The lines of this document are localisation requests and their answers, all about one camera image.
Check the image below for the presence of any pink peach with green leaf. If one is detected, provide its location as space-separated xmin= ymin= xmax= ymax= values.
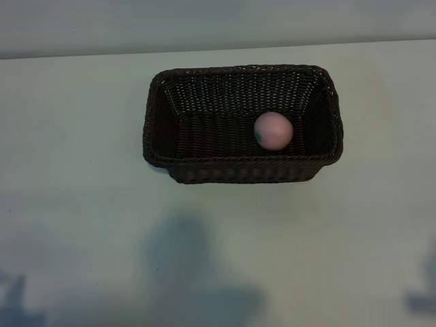
xmin=253 ymin=111 xmax=294 ymax=151

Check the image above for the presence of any dark brown woven basket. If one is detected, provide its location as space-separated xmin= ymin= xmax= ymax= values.
xmin=141 ymin=63 xmax=344 ymax=185

